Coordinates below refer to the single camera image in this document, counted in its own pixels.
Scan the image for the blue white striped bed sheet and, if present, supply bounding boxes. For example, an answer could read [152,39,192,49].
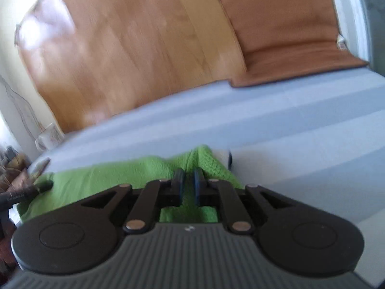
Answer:
[28,66,385,289]

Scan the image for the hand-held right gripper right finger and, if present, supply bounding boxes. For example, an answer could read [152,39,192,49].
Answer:
[194,167,290,234]

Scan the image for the brown seat cushion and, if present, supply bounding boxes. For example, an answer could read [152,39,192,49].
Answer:
[218,0,369,88]

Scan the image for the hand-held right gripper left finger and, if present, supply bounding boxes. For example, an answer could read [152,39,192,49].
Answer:
[81,169,185,234]

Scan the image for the green black white striped sweater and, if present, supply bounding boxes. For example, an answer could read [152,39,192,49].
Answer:
[18,145,245,224]

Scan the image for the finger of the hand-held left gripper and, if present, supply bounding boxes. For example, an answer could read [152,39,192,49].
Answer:
[0,180,54,210]

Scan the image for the brown snack packet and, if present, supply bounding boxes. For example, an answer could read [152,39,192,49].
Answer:
[26,157,51,183]

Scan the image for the wood-pattern wall sheet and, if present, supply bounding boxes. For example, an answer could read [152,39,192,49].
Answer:
[13,0,250,133]

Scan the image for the white enamel mug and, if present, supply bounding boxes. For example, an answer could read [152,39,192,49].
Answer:
[35,122,65,151]

